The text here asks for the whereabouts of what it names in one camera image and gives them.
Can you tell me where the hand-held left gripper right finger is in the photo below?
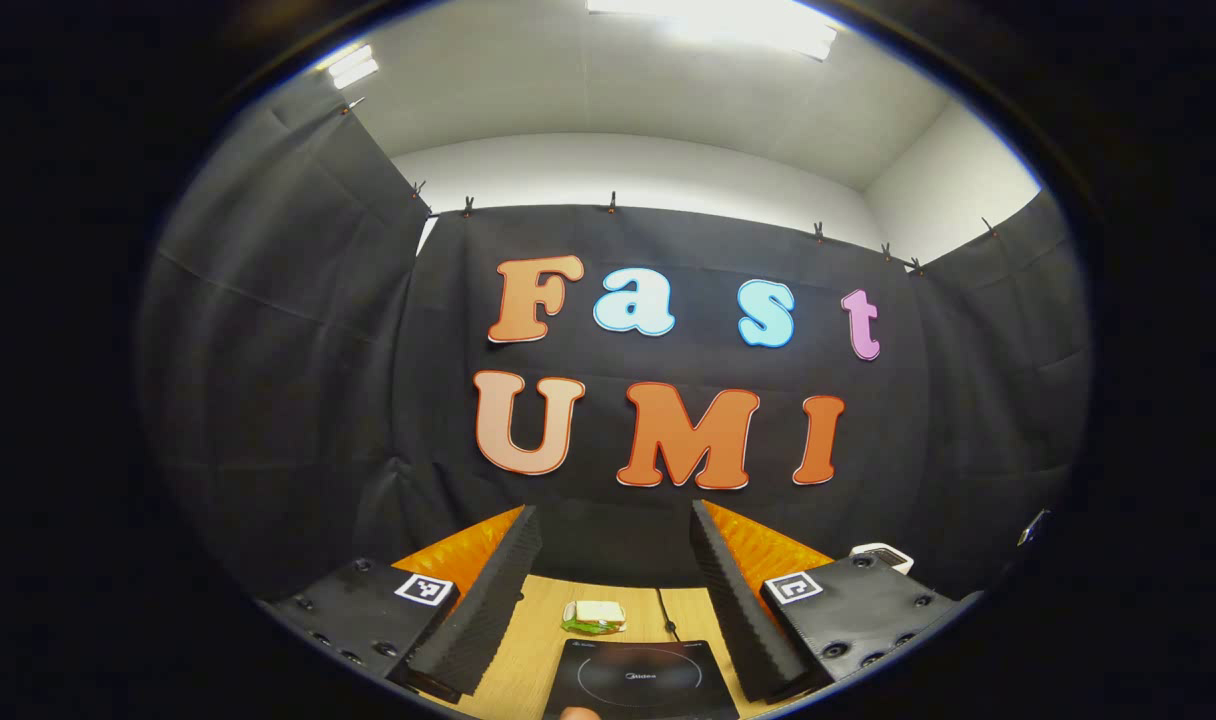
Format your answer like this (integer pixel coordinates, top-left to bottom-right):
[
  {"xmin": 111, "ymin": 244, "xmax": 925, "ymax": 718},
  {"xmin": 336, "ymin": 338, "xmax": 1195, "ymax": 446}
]
[{"xmin": 690, "ymin": 499, "xmax": 979, "ymax": 704}]

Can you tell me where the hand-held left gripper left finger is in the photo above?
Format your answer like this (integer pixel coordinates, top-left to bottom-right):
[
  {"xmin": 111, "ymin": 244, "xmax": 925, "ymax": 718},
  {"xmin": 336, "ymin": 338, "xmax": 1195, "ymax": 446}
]
[{"xmin": 258, "ymin": 505, "xmax": 544, "ymax": 701}]

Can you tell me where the black induction cooktop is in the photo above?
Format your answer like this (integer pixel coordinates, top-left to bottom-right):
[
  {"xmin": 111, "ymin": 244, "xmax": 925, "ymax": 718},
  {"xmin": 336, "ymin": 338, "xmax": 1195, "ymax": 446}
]
[{"xmin": 543, "ymin": 638, "xmax": 741, "ymax": 720}]

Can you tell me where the sandwich with lettuce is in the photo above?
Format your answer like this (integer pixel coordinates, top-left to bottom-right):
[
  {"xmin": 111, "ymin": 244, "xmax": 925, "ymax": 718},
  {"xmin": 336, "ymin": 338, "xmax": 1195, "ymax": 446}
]
[{"xmin": 561, "ymin": 600, "xmax": 629, "ymax": 637}]

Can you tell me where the white toaster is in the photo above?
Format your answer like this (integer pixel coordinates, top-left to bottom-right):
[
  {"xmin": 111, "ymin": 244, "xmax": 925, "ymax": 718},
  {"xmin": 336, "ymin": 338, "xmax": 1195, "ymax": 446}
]
[{"xmin": 850, "ymin": 542, "xmax": 915, "ymax": 576}]

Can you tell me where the narrow ceiling light panel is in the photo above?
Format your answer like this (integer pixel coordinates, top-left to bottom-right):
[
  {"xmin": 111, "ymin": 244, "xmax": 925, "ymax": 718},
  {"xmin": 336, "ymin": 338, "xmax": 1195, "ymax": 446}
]
[{"xmin": 328, "ymin": 45, "xmax": 379, "ymax": 91}]

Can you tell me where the wide ceiling light panel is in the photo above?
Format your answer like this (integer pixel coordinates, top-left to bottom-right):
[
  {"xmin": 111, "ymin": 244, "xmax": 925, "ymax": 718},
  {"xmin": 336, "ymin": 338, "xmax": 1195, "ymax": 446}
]
[{"xmin": 586, "ymin": 0, "xmax": 839, "ymax": 61}]

